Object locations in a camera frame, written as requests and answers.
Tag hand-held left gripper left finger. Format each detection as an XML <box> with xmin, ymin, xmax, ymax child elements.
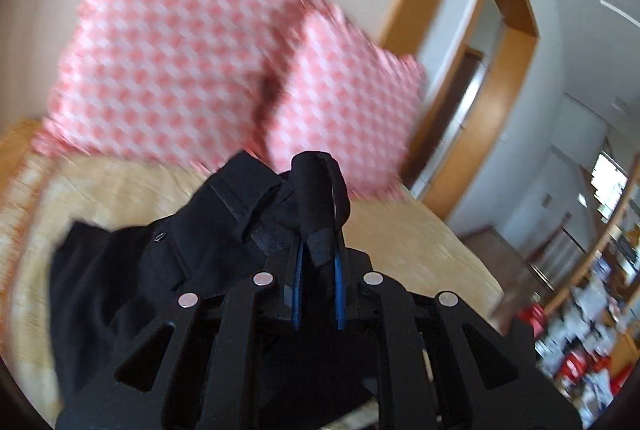
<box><xmin>57</xmin><ymin>240</ymin><xmax>307</xmax><ymax>430</ymax></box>

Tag wooden door frame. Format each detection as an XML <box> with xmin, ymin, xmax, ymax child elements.
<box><xmin>402</xmin><ymin>0</ymin><xmax>542</xmax><ymax>223</ymax></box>

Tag dark wooden doorway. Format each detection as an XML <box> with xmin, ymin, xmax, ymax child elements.
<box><xmin>450</xmin><ymin>46</ymin><xmax>487</xmax><ymax>131</ymax></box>

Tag bright window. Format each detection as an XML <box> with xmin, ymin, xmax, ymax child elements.
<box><xmin>591</xmin><ymin>154</ymin><xmax>629</xmax><ymax>207</ymax></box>

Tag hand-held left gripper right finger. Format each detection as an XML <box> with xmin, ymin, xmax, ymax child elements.
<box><xmin>327</xmin><ymin>247</ymin><xmax>583</xmax><ymax>430</ymax></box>

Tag curved wooden rail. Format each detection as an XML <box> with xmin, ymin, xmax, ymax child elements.
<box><xmin>542</xmin><ymin>187</ymin><xmax>640</xmax><ymax>315</ymax></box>

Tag yellow patterned bed sheet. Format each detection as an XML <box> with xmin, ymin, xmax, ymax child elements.
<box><xmin>0</xmin><ymin>120</ymin><xmax>506</xmax><ymax>430</ymax></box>

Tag pink polka dot pillow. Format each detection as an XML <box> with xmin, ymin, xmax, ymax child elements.
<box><xmin>265</xmin><ymin>12</ymin><xmax>431</xmax><ymax>201</ymax></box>
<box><xmin>42</xmin><ymin>0</ymin><xmax>346</xmax><ymax>173</ymax></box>

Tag black pants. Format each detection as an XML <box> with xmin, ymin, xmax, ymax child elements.
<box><xmin>47</xmin><ymin>151</ymin><xmax>353</xmax><ymax>416</ymax></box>

